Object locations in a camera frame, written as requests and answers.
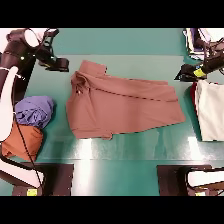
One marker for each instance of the orange garment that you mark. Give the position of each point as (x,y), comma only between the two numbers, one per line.
(28,140)

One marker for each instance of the blue garment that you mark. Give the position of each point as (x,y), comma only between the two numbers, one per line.
(33,110)

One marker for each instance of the red garment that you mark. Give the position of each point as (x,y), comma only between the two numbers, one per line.
(193,95)

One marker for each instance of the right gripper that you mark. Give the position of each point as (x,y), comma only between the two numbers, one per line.
(190,72)

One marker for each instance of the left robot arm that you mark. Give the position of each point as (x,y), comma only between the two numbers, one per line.
(10,100)

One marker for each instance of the brown shirt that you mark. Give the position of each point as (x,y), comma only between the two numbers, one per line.
(126,106)

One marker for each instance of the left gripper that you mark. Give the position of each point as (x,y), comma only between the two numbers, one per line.
(58,64)

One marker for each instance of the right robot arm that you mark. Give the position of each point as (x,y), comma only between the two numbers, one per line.
(213,63)

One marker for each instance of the white garment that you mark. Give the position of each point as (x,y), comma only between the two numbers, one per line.
(213,110)

